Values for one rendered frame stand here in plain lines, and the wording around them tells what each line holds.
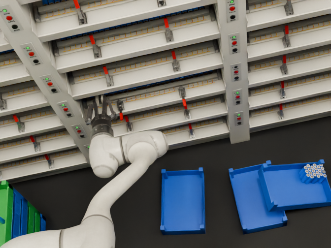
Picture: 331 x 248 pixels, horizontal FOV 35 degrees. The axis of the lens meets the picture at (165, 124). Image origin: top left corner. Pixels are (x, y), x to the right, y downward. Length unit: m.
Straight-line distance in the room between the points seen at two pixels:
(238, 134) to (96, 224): 1.25
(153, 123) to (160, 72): 0.39
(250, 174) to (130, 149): 0.86
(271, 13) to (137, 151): 0.68
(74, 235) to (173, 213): 1.13
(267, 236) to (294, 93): 0.66
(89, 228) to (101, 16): 0.70
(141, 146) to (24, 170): 0.95
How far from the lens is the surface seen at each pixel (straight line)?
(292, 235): 2.50
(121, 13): 1.79
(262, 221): 2.51
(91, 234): 1.47
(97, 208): 1.60
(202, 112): 2.39
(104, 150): 1.93
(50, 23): 1.83
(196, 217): 2.53
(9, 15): 1.75
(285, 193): 2.50
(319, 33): 2.15
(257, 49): 2.10
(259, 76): 2.25
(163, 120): 2.40
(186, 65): 2.08
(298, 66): 2.28
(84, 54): 1.96
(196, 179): 2.60
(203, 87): 2.23
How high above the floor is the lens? 2.38
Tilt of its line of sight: 60 degrees down
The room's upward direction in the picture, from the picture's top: 17 degrees counter-clockwise
